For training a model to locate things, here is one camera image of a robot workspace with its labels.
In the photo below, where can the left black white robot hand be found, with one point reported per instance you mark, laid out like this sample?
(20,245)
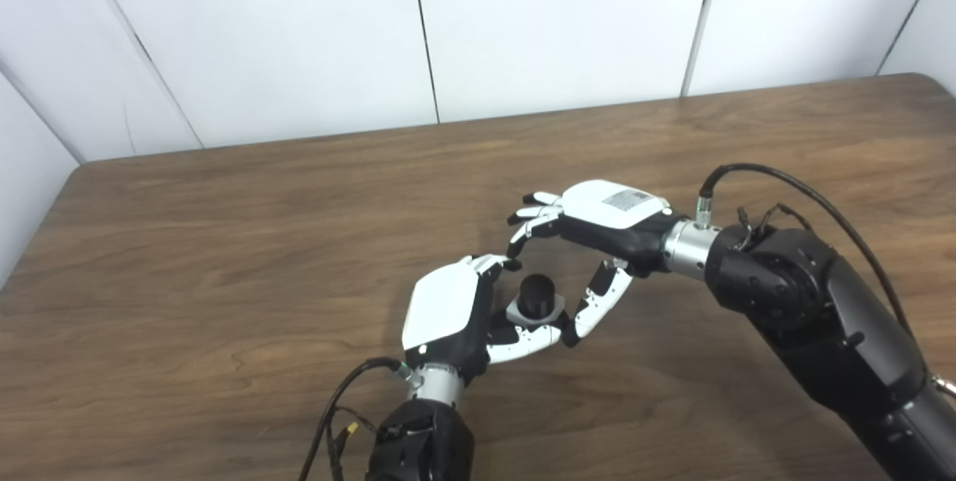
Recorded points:
(448,309)

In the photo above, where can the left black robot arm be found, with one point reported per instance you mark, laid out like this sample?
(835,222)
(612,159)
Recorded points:
(426,444)

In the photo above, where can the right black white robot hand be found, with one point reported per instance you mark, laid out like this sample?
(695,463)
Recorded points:
(620,219)

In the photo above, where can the white square piece with hole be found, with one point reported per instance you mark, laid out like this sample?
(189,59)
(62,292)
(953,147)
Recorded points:
(523,317)

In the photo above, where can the black peg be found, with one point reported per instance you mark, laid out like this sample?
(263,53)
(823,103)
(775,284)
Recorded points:
(536,294)

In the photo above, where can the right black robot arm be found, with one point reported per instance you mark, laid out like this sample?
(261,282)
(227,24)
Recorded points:
(829,324)

